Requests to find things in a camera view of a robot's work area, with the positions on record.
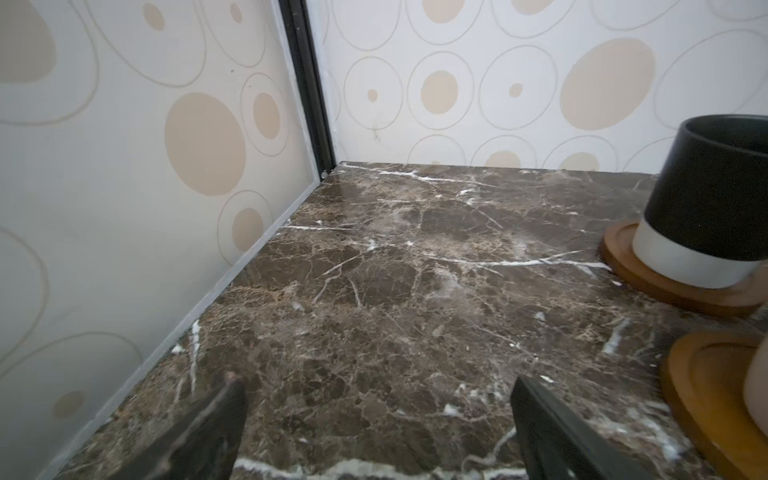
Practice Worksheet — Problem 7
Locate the brown wooden coaster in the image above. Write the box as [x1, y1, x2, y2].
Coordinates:
[660, 331, 767, 479]
[599, 220, 767, 318]

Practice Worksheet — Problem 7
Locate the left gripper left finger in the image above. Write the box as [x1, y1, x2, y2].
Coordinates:
[112, 372, 248, 479]

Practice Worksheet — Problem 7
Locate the black mug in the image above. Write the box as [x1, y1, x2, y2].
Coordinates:
[632, 114, 767, 289]

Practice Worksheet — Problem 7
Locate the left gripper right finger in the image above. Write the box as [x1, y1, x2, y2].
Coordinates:
[510, 376, 653, 480]

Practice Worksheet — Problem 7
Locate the white mug pink handle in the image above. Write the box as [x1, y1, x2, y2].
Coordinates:
[743, 337, 768, 436]

